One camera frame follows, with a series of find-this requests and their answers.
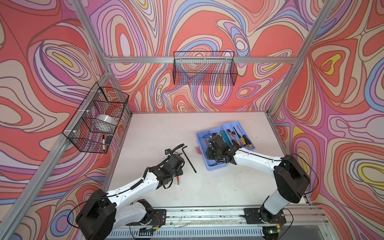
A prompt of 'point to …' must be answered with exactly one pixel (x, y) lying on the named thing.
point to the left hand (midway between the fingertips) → (181, 166)
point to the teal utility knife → (225, 137)
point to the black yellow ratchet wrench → (234, 133)
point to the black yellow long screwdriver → (245, 139)
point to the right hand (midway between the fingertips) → (210, 155)
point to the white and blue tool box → (211, 165)
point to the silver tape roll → (108, 118)
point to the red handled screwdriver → (178, 182)
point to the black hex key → (188, 160)
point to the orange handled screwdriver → (207, 143)
